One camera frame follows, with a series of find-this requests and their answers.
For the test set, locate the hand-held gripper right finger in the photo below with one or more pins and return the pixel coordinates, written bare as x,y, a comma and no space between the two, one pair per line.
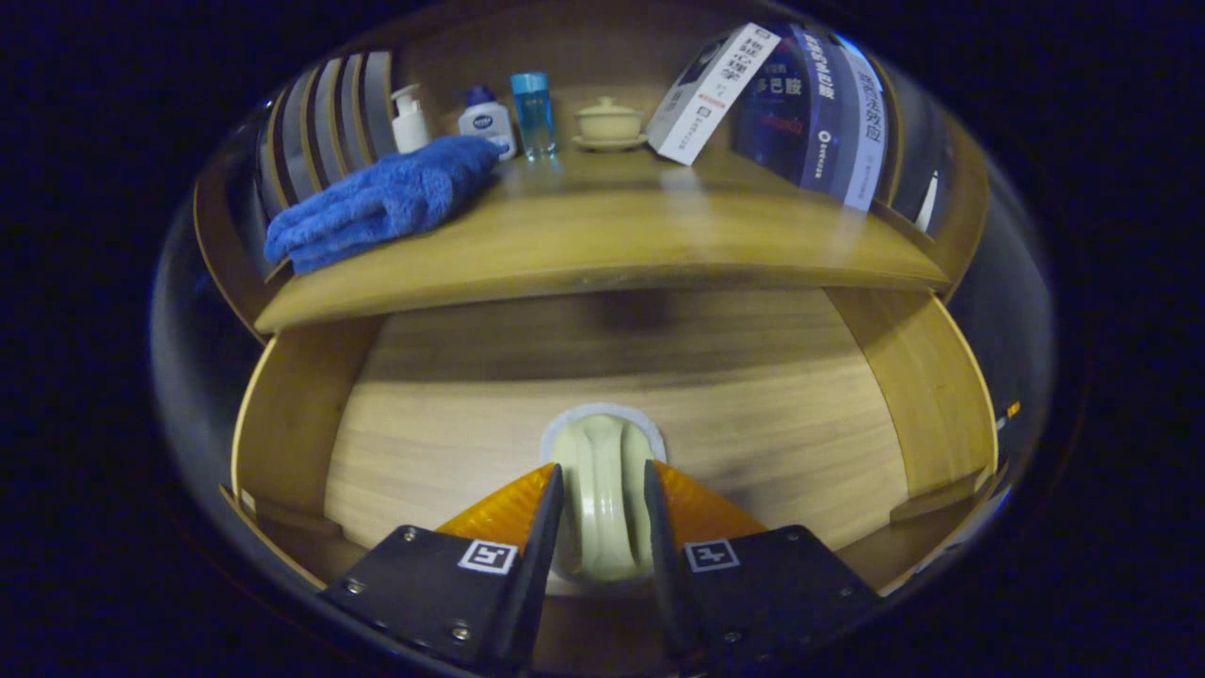
664,565

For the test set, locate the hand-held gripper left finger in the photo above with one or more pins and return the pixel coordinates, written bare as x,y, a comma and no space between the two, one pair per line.
537,565

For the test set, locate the cream scrub brush white pad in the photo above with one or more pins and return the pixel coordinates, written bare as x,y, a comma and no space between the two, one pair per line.
602,499

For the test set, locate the wooden countertop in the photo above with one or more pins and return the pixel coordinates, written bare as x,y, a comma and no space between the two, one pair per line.
612,226

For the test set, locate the folded blue towel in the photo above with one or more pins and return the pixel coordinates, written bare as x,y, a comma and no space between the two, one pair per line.
377,202

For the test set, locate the white bottle with blue cap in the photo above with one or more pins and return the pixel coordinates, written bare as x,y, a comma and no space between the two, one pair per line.
485,122

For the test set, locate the cream lidded teacup with saucer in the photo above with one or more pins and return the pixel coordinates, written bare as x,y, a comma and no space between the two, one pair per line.
609,122

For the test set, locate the clear blue bottle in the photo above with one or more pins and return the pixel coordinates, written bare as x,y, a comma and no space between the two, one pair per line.
534,113

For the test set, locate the white pump bottle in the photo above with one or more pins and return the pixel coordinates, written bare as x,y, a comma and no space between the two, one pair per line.
409,127

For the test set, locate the dark blue book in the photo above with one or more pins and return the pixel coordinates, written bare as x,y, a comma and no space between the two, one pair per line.
800,113

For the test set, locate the white book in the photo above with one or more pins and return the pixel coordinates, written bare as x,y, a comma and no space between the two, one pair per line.
711,94

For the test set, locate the pale grey book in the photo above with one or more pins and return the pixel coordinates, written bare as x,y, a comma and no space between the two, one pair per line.
868,132

